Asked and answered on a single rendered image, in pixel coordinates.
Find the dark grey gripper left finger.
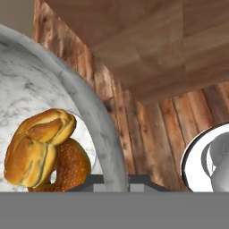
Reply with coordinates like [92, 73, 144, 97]
[67, 174, 106, 193]

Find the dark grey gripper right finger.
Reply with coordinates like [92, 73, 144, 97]
[128, 174, 172, 193]

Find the white marble bowl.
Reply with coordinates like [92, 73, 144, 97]
[0, 23, 130, 193]

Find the brown seeded bread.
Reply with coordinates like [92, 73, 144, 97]
[27, 137, 92, 193]

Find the golden bread roll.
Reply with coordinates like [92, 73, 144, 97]
[3, 107, 78, 189]

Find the white plate with black rim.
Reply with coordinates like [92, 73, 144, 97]
[180, 122, 229, 193]

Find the grey cup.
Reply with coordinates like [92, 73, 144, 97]
[200, 131, 229, 193]

